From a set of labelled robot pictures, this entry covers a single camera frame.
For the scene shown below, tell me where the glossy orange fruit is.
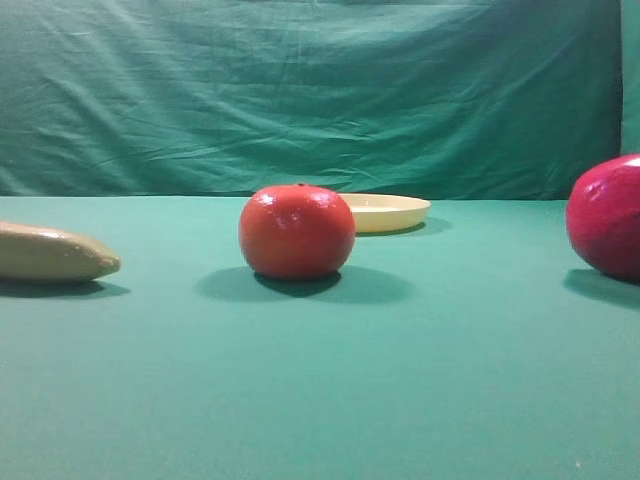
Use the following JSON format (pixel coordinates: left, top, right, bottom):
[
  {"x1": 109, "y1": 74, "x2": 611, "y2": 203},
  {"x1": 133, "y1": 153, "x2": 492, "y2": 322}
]
[{"x1": 238, "y1": 183, "x2": 356, "y2": 281}]

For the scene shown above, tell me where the yellow banana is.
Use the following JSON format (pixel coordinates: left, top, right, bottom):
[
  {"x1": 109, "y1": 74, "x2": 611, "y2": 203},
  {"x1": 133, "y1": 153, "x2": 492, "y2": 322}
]
[{"x1": 1, "y1": 222, "x2": 121, "y2": 282}]

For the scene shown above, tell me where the yellow plate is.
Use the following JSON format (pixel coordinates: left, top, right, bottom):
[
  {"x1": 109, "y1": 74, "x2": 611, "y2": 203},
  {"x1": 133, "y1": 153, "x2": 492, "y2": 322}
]
[{"x1": 340, "y1": 193, "x2": 432, "y2": 233}]

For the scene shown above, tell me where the green backdrop cloth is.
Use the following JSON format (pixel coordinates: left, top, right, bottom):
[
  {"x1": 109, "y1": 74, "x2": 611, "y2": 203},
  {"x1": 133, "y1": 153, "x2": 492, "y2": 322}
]
[{"x1": 1, "y1": 1, "x2": 639, "y2": 200}]

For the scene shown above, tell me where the green table cloth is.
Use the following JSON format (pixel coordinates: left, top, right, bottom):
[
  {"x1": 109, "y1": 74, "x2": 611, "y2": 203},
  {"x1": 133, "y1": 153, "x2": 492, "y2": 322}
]
[{"x1": 1, "y1": 197, "x2": 639, "y2": 479}]

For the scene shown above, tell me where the red apple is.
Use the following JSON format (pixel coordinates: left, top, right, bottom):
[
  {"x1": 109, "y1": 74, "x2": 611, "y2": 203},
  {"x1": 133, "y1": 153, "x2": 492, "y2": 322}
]
[{"x1": 566, "y1": 153, "x2": 639, "y2": 282}]

